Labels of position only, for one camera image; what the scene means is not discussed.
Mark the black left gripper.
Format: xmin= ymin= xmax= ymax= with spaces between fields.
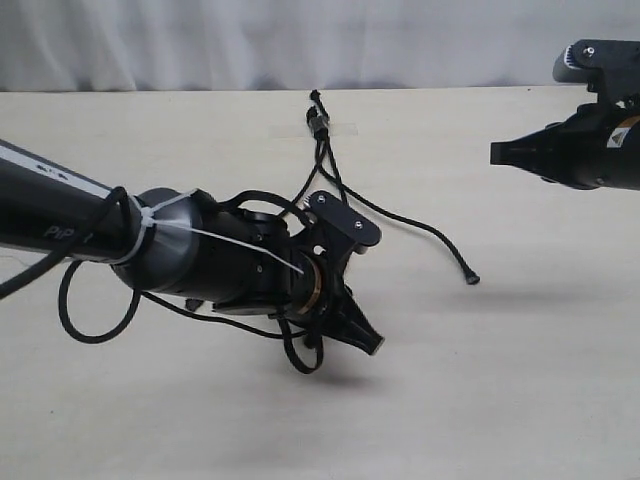
xmin=283 ymin=219 xmax=385 ymax=356

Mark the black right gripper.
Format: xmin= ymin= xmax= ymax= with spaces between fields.
xmin=490 ymin=103 xmax=639 ymax=191

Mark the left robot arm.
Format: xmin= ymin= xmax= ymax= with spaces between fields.
xmin=1 ymin=142 xmax=383 ymax=354

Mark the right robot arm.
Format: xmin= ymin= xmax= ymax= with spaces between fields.
xmin=490 ymin=39 xmax=639 ymax=191

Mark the clear adhesive tape strip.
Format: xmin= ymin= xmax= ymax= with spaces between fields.
xmin=267 ymin=123 xmax=359 ymax=138

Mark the white zip tie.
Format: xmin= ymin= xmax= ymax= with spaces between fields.
xmin=110 ymin=189 xmax=303 ymax=274

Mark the white backdrop curtain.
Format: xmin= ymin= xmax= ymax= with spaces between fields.
xmin=1 ymin=1 xmax=639 ymax=92

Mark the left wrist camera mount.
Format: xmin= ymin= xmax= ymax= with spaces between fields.
xmin=304 ymin=190 xmax=382 ymax=255

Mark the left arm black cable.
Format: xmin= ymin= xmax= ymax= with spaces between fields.
xmin=0 ymin=185 xmax=331 ymax=376

